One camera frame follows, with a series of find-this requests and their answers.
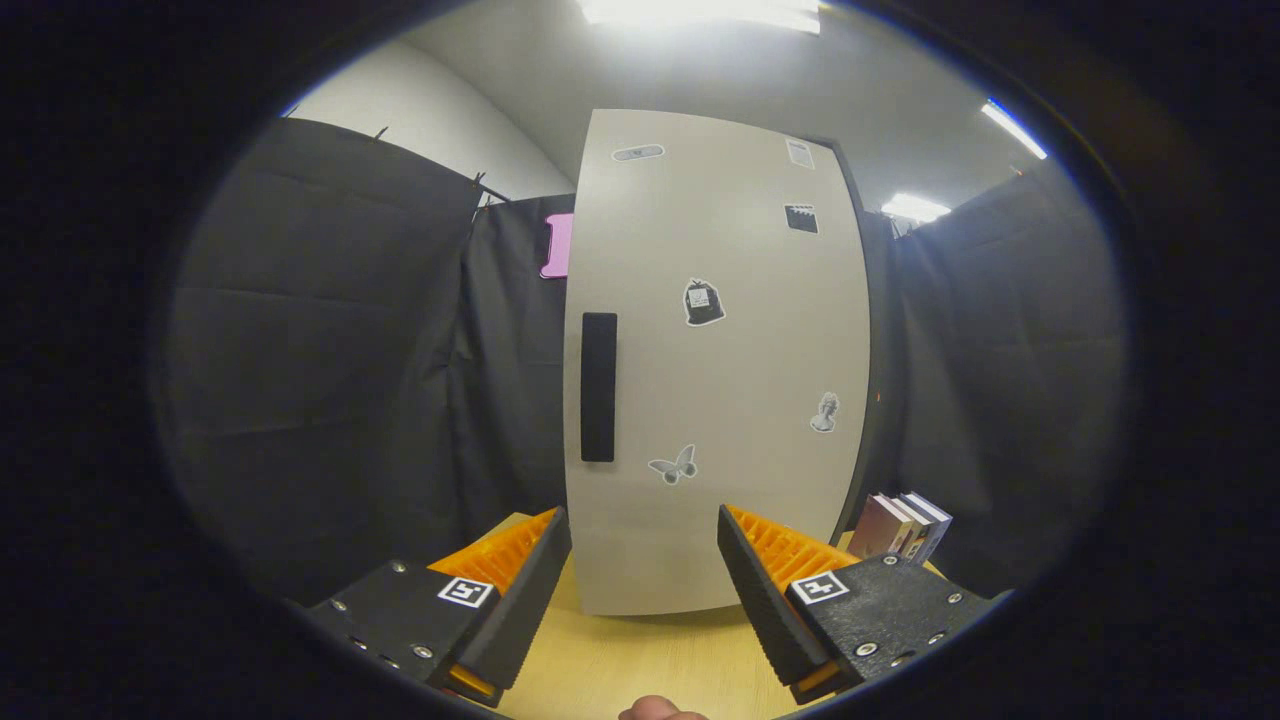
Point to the black backdrop cloth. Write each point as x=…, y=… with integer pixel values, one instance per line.
x=300, y=400

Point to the ceiling light panel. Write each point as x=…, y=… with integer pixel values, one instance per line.
x=915, y=208
x=700, y=12
x=1015, y=128

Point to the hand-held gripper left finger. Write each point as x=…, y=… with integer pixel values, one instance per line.
x=528, y=610

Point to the beige cabinet door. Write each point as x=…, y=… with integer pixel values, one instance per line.
x=740, y=380

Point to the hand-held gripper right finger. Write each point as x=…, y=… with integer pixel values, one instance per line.
x=765, y=610

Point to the white paperback book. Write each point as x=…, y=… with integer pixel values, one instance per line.
x=914, y=528

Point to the maroon cover book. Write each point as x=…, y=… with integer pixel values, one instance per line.
x=878, y=528

